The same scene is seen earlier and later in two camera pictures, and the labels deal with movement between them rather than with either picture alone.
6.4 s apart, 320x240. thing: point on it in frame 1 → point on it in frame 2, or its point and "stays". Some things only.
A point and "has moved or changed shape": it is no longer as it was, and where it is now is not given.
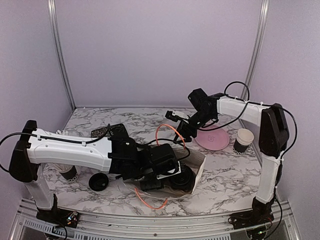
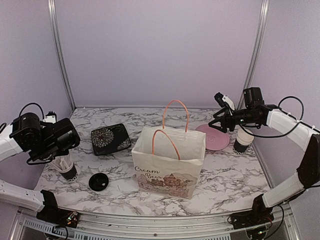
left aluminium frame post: [52, 4] stays
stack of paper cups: [244, 137] stays
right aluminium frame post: [256, 49] stays
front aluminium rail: [26, 226] stays
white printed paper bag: [194, 160] has moved or changed shape
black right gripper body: [184, 128] → [231, 125]
